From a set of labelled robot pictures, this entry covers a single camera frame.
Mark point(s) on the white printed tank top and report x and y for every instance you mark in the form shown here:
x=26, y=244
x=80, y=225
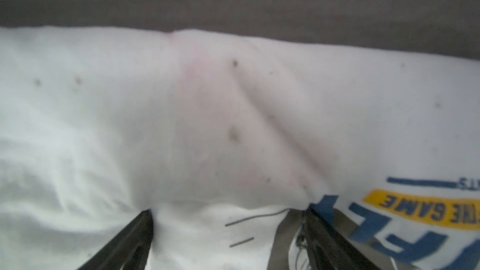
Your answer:
x=223, y=152

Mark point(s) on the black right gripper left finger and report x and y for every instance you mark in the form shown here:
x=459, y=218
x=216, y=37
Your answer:
x=129, y=249

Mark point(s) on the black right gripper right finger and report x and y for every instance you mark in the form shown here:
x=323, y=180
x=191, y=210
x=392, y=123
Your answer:
x=329, y=249

